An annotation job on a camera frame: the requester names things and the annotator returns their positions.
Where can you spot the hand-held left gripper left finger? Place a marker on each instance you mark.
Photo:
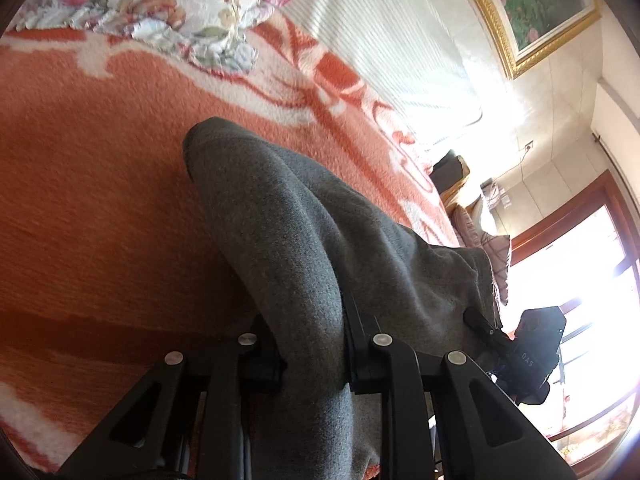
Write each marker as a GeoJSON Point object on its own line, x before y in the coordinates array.
{"type": "Point", "coordinates": [260, 355]}

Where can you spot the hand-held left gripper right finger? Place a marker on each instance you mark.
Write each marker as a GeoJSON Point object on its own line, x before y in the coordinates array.
{"type": "Point", "coordinates": [362, 360]}

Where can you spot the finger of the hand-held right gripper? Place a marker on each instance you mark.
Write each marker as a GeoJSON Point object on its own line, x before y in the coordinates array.
{"type": "Point", "coordinates": [480, 322]}

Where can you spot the grey pants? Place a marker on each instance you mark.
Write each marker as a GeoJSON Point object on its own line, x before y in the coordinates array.
{"type": "Point", "coordinates": [300, 240]}

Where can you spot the pink checked pillow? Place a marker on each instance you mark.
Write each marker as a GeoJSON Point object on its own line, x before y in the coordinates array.
{"type": "Point", "coordinates": [495, 255]}

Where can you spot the brown cushion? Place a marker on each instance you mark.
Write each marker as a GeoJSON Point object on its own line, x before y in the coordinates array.
{"type": "Point", "coordinates": [445, 166]}

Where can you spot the dark curtain rod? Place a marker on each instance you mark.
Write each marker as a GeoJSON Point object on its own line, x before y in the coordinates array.
{"type": "Point", "coordinates": [620, 160]}

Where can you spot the orange and white blanket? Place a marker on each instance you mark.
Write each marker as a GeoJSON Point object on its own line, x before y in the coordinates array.
{"type": "Point", "coordinates": [100, 185]}

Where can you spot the white ribbed headboard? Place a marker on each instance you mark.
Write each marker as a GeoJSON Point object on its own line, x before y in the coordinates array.
{"type": "Point", "coordinates": [390, 35]}

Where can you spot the gold framed floral painting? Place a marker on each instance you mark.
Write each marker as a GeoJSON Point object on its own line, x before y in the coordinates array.
{"type": "Point", "coordinates": [540, 0]}

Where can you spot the floral pillow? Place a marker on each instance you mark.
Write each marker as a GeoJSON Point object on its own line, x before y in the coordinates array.
{"type": "Point", "coordinates": [165, 5]}

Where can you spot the red-brown wooden window frame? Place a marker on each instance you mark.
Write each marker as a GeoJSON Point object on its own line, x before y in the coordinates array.
{"type": "Point", "coordinates": [575, 220]}

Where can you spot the white wall socket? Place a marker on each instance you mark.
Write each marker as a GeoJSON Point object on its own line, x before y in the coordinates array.
{"type": "Point", "coordinates": [528, 146]}

